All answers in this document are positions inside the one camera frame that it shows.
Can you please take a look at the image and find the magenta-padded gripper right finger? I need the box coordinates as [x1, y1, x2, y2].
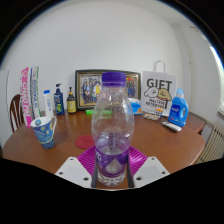
[124, 145, 170, 188]

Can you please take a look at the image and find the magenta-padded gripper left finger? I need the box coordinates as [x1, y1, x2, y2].
[54, 145, 100, 189]

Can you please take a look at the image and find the clear purple-capped water bottle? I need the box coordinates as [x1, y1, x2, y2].
[90, 71, 135, 188]

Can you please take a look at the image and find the flat round red coaster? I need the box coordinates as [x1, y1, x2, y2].
[74, 134, 96, 150]

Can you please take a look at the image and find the blue painted ceramic mug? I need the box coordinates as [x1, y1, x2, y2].
[30, 115, 58, 150]

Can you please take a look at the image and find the white remote control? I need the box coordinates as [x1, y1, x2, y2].
[161, 120, 183, 133]

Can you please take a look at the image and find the small snack box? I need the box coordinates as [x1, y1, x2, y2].
[142, 108, 164, 122]

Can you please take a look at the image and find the blue tissue pack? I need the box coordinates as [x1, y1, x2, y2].
[129, 97, 144, 116]

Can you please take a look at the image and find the blue detergent bottle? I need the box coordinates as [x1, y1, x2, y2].
[167, 87, 190, 128]

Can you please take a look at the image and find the amber pump bottle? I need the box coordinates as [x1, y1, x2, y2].
[66, 86, 78, 115]

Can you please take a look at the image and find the dark blue pump bottle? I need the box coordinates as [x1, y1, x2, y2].
[53, 83, 66, 116]

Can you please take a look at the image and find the white blue-capped lotion bottle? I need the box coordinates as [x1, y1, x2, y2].
[43, 89, 55, 118]

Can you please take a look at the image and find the white radiator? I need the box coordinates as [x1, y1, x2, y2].
[194, 120, 224, 164]

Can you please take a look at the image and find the white paper gift bag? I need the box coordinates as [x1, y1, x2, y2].
[140, 60, 177, 117]

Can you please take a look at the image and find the framed group photo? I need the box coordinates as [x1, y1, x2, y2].
[74, 69, 142, 112]

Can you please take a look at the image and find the dark wooden chair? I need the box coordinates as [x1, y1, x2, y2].
[9, 93, 26, 134]

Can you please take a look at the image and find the white door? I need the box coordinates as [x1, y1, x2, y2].
[0, 69, 10, 148]

